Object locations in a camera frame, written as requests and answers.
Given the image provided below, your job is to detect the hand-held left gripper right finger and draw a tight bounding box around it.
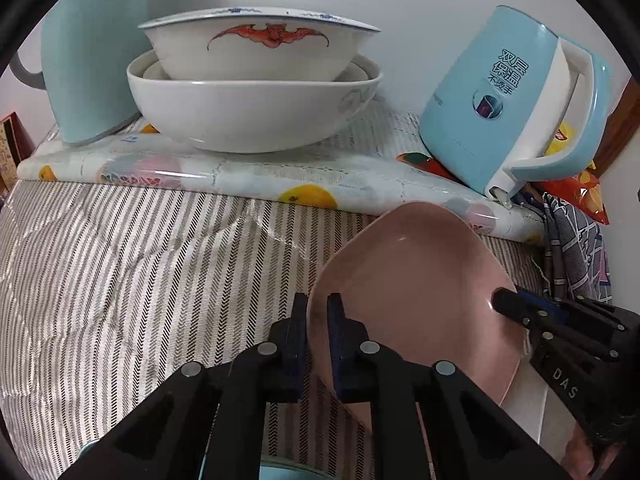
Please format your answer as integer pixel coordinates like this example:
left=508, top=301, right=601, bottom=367
left=326, top=292, right=573, bottom=480

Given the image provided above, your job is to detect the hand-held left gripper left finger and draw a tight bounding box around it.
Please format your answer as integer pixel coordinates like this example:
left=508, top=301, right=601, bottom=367
left=57, top=292, right=313, bottom=480

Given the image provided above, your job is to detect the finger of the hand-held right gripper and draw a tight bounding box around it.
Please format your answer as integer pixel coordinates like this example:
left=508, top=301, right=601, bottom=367
left=514, top=286, right=629, bottom=335
left=491, top=287, right=557, bottom=345

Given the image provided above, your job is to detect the pink plate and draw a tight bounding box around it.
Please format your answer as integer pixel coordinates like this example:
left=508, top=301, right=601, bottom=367
left=306, top=201, right=528, bottom=408

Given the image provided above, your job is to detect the person's right hand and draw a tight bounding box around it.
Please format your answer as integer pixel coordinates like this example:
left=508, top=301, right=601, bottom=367
left=570, top=422, right=618, bottom=480

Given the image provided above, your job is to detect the grey plaid cloth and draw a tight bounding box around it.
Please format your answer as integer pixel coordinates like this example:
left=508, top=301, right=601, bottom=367
left=512, top=190, right=613, bottom=306

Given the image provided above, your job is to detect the red snack bag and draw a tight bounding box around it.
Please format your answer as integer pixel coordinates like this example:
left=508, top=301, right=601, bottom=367
left=540, top=160, right=612, bottom=226

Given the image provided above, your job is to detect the light blue plate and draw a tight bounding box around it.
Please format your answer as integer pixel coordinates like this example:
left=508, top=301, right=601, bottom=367
left=75, top=437, right=326, bottom=480

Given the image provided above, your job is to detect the yellow snack bag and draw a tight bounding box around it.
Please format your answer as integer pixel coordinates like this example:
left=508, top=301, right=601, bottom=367
left=547, top=121, right=598, bottom=171

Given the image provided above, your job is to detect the striped quilted mattress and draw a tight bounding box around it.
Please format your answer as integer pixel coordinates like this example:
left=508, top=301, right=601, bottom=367
left=0, top=175, right=566, bottom=480

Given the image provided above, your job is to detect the fruit print plastic tablecloth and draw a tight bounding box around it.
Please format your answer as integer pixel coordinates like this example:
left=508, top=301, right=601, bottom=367
left=17, top=97, right=546, bottom=246

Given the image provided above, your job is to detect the blue and white electric kettle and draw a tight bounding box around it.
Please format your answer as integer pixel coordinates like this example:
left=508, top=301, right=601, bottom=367
left=419, top=5, right=613, bottom=208

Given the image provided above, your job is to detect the large white bowl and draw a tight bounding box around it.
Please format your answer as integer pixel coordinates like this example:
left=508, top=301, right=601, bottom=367
left=126, top=49, right=385, bottom=155

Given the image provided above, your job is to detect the white bowl with bat print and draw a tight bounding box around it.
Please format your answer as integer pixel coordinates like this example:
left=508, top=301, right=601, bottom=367
left=137, top=6, right=381, bottom=81

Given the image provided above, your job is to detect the medium white bowl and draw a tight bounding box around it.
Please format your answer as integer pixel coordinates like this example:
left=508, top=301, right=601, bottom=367
left=141, top=59, right=374, bottom=82

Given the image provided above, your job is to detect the patterned book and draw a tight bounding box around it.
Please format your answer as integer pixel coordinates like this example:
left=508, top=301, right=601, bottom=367
left=0, top=112, right=36, bottom=196

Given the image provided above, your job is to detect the light blue pitcher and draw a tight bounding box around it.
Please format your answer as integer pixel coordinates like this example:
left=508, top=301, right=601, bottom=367
left=10, top=0, right=148, bottom=148

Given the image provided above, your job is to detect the wooden frame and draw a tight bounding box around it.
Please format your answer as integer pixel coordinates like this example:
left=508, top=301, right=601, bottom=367
left=592, top=80, right=640, bottom=176

